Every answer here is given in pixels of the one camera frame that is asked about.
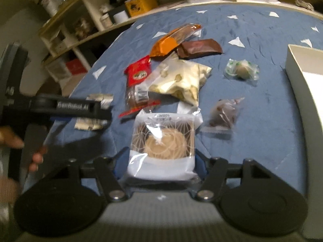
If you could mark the small grey trinket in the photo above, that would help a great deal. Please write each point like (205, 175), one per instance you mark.
(304, 4)

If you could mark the silver beige snack packet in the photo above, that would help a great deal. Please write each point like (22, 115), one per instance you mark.
(101, 113)

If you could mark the cream yellow snack bag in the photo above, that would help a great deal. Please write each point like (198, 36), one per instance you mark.
(178, 77)

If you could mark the clear round pastry pack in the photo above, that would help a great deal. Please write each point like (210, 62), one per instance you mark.
(163, 146)

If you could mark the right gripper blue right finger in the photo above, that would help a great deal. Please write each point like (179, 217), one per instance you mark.
(213, 174)

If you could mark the small clear dark candy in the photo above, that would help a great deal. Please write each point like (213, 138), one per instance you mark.
(223, 116)

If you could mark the brown square snack packet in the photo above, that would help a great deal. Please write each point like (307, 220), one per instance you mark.
(197, 49)

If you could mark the white cylinder cup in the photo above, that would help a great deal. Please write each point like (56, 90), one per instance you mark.
(120, 17)

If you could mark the small green white candy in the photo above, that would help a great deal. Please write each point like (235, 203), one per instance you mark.
(243, 69)

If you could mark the white cardboard tray box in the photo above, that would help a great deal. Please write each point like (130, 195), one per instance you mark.
(304, 70)

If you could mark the orange clear long snack pack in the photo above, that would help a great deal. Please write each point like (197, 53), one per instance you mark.
(173, 39)

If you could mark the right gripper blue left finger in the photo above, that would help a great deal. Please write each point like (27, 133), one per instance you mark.
(108, 171)

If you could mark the yellow storage box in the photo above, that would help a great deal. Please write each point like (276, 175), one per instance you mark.
(139, 7)

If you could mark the blue quilted triangle blanket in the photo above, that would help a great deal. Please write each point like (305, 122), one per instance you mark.
(269, 128)

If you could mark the red snack packet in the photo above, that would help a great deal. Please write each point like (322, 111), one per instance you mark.
(136, 73)

